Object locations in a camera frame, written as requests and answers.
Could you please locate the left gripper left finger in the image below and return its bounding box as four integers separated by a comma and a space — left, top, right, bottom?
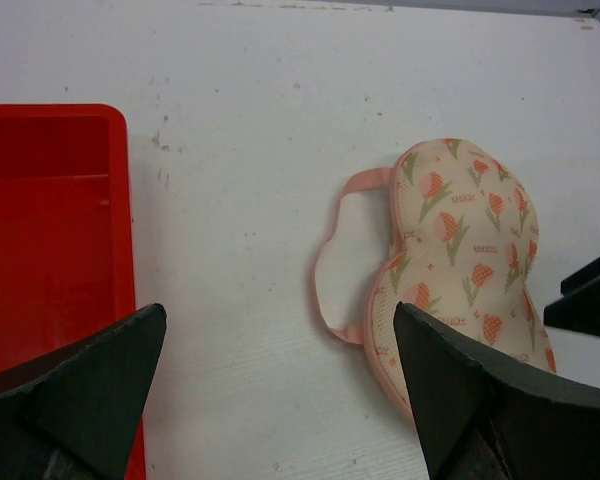
0, 303, 167, 479

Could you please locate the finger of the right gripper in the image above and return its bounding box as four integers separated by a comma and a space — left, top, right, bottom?
543, 257, 600, 338

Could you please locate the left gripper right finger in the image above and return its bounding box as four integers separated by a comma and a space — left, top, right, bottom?
394, 303, 600, 479

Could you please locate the floral mesh laundry bag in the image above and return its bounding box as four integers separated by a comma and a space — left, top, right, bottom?
334, 138, 556, 418

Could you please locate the red plastic tray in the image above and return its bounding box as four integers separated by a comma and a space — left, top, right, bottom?
0, 104, 146, 479

